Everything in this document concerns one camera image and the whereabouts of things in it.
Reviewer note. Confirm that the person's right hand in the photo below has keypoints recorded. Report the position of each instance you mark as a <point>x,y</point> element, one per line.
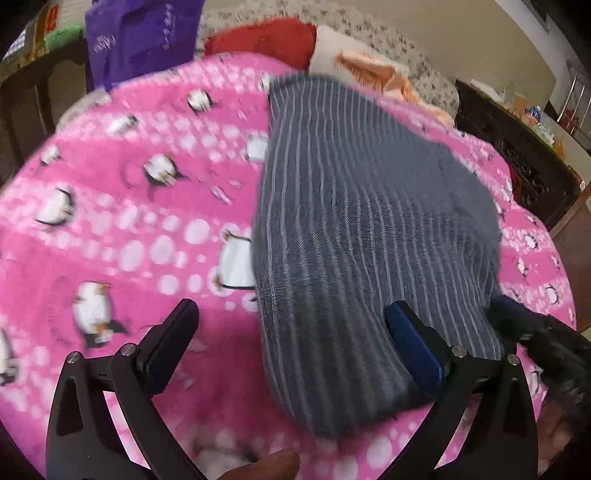
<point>554,433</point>

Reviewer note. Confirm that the person's left hand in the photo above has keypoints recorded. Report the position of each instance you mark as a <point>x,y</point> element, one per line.
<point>281,465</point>

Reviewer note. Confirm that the dark carved wooden headboard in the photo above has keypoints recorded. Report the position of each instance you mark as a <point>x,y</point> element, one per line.
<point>543,183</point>

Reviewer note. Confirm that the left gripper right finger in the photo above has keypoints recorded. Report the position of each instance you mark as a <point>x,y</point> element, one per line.
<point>481,424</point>

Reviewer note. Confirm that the red heart cushion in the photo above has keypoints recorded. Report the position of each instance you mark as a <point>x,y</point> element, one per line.
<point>286,39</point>

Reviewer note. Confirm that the purple tote bag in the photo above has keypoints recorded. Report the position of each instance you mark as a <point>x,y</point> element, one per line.
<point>131,38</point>

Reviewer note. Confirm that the floral grey quilt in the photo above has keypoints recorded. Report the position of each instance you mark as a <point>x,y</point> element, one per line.
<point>378,34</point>

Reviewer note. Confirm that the orange fringed cloth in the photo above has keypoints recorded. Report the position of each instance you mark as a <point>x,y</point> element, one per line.
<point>376,74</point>

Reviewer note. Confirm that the white pillow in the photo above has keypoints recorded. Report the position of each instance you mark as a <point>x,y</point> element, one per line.
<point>330,45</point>

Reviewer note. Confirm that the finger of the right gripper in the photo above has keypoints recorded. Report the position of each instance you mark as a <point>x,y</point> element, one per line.
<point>562,353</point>

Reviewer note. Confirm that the grey pinstriped suit jacket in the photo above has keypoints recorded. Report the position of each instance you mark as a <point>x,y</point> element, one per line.
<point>364,203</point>

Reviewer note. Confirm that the dark wooden side table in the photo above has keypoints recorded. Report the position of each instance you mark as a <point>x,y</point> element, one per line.
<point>34,98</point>

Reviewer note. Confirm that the pink penguin blanket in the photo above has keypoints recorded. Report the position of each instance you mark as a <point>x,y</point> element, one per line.
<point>119,216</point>

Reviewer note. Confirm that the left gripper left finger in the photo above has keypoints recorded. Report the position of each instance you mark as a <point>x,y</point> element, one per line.
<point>82,441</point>

